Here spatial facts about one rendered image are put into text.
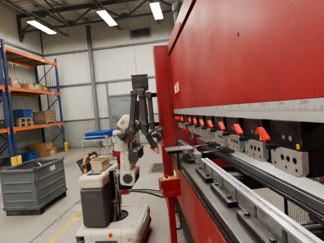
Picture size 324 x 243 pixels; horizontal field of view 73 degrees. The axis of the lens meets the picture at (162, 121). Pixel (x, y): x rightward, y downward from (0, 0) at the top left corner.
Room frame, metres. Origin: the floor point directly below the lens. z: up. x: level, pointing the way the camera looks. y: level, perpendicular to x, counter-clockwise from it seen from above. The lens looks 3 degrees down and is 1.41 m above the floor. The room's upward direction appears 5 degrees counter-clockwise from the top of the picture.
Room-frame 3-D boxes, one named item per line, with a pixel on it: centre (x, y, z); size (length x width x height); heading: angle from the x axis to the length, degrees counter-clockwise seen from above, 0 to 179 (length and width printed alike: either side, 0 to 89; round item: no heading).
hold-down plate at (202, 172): (1.65, -0.28, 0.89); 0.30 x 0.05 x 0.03; 5
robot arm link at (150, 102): (2.53, 0.12, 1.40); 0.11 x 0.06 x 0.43; 173
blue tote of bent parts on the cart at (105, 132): (5.25, 1.57, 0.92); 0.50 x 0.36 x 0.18; 83
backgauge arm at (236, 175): (1.69, -0.72, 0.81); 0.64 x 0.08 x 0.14; 95
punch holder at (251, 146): (0.89, -0.40, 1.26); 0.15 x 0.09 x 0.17; 5
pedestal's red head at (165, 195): (1.93, -0.02, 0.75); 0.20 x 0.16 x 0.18; 10
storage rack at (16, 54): (8.01, 4.81, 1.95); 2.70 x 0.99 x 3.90; 173
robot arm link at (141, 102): (2.10, 0.17, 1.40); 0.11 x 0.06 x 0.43; 173
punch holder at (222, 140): (1.29, -0.37, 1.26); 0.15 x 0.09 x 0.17; 5
